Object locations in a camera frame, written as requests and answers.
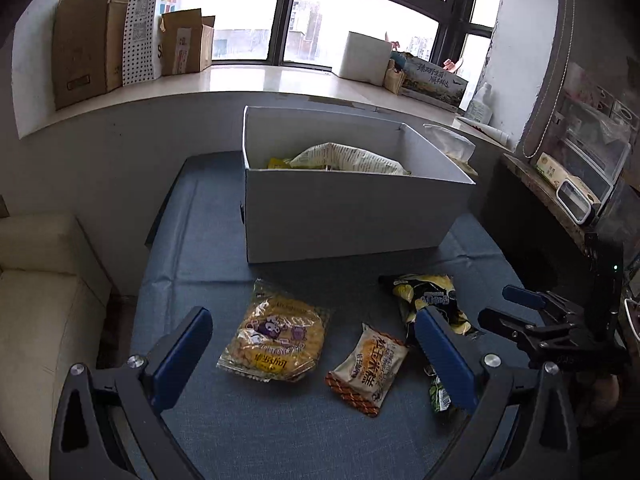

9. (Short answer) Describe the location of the black yellow chip bag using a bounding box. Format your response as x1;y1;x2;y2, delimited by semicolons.
390;274;478;346

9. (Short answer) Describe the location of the small open cardboard box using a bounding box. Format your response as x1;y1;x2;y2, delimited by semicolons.
160;9;215;76

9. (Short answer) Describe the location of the round biscuit pack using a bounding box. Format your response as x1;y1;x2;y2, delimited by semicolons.
217;280;331;382

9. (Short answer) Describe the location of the white orange rice cracker packet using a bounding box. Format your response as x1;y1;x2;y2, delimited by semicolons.
324;323;409;418

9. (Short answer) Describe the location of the white dotted paper bag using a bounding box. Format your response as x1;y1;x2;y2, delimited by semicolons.
122;0;181;87

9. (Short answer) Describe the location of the yellow snack packet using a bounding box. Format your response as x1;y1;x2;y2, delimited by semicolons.
267;157;292;169

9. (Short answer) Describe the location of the newspaper print chip bag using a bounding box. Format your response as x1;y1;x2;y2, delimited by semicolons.
284;142;410;176

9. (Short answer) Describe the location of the white plastic bottle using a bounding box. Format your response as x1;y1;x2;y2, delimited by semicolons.
464;82;492;125

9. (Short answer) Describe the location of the clear plastic drawer organizer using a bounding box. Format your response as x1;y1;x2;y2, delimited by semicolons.
542;62;639;204

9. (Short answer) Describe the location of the white cardboard storage box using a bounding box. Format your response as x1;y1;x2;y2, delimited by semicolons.
242;106;475;263

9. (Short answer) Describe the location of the white square box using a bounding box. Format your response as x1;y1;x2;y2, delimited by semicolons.
332;32;392;87

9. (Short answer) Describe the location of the beige tissue pack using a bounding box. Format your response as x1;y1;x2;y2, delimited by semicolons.
422;122;478;177

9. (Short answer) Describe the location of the illustrated mushroom gift box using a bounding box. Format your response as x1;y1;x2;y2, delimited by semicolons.
395;52;468;112

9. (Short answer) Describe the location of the small green snack packet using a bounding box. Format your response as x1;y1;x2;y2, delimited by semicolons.
426;366;451;414

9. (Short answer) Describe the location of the large brown cardboard box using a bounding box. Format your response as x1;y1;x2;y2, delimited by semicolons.
51;0;128;110

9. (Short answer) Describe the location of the white tube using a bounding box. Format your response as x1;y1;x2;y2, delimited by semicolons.
457;116;511;148

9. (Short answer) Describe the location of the small green white box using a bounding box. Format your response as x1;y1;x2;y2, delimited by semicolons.
535;153;601;205

